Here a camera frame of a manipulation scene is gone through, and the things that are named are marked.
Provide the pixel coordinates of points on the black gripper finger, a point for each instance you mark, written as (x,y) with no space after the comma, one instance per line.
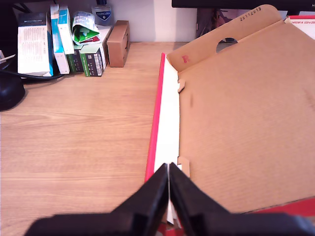
(194,204)
(147,209)

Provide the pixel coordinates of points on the red shoebox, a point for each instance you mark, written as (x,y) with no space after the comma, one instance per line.
(233,123)

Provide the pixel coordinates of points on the green and black box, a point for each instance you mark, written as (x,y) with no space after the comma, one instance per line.
(92,62)

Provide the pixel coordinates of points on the dark green box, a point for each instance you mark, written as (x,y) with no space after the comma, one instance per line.
(75,61)

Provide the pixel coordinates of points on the brown cardboard box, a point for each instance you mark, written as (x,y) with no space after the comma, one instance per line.
(118,46)

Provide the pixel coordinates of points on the blue and white carton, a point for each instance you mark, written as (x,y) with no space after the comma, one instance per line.
(61,64)

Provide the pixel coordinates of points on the plain white box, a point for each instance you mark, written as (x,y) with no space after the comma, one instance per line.
(105,33)

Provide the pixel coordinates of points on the black round base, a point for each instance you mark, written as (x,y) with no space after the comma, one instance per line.
(9,91)

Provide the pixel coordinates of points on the green sachet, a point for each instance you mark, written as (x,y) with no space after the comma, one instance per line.
(85,34)

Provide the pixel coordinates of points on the white and teal carton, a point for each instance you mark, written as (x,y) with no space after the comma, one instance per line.
(66,34)

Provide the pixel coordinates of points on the large white printed carton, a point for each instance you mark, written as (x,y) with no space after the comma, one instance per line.
(32,49)

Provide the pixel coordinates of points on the clear Cuticura bottle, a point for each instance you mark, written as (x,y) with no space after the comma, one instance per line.
(103,14)

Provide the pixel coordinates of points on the crumpled printed leaflet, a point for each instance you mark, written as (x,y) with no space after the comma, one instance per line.
(83,19)

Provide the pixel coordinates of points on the white pen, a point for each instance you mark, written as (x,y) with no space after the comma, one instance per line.
(7,58)

